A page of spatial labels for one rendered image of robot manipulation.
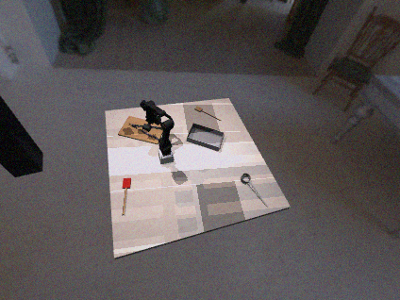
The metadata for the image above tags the wooden board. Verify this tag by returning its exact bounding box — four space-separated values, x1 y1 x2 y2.
118 116 163 144

